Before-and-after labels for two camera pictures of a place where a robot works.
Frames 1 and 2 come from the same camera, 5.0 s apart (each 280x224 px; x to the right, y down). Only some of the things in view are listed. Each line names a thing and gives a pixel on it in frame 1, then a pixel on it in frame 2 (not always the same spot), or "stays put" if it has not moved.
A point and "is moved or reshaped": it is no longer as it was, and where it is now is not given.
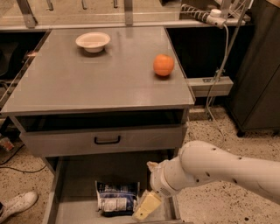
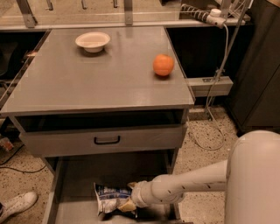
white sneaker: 17,204 stays put
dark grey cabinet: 255,101 stays put
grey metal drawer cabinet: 105,102 stays put
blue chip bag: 116,199 is moved or reshaped
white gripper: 159,181 -> 139,193
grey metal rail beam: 201,86 stays put
